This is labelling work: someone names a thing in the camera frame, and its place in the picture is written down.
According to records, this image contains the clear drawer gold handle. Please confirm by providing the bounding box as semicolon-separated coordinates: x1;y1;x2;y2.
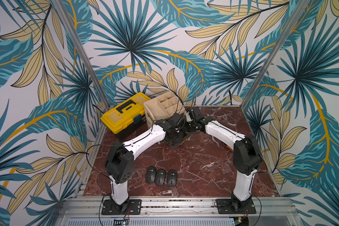
169;131;193;149

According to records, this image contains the black computer mouse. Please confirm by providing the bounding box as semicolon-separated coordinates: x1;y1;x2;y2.
167;169;178;187
154;169;166;186
146;166;157;184

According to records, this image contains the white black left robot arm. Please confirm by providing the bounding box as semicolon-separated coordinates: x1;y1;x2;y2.
105;117;186;206

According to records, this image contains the beige drawer organizer cabinet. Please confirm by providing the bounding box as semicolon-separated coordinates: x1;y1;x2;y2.
144;91;185;129

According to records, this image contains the yellow black toolbox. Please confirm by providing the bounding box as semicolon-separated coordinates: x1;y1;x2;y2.
101;92;150;141

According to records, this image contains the orange handle screwdriver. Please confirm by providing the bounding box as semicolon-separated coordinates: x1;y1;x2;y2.
224;144;233;152

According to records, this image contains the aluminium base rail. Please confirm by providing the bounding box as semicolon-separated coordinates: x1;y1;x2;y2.
55;196;303;226

